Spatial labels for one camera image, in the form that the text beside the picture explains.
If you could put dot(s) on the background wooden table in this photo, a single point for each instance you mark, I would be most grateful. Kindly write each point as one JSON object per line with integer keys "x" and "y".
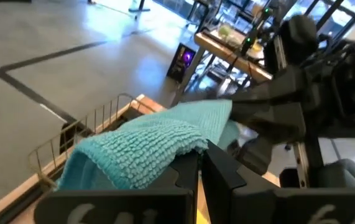
{"x": 227, "y": 53}

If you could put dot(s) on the turquoise microfiber towel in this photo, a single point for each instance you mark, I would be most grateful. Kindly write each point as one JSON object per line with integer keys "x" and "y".
{"x": 152, "y": 146}

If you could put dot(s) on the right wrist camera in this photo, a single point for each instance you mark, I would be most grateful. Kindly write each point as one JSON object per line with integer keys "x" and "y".
{"x": 298, "y": 37}

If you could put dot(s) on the yellow microfiber towel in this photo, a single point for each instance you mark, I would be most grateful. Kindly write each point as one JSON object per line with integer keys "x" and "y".
{"x": 202, "y": 217}

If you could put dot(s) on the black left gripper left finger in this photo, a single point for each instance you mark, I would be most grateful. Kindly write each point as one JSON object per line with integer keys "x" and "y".
{"x": 118, "y": 207}

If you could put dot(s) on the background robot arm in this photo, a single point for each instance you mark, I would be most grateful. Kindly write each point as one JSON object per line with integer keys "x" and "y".
{"x": 251, "y": 34}

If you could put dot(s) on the office chair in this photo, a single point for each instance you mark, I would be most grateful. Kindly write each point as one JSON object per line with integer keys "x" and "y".
{"x": 345, "y": 174}

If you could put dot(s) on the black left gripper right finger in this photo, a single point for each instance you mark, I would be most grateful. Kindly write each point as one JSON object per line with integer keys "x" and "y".
{"x": 289, "y": 207}

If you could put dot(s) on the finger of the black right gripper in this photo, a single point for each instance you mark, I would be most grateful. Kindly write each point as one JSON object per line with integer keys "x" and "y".
{"x": 255, "y": 155}
{"x": 250, "y": 107}

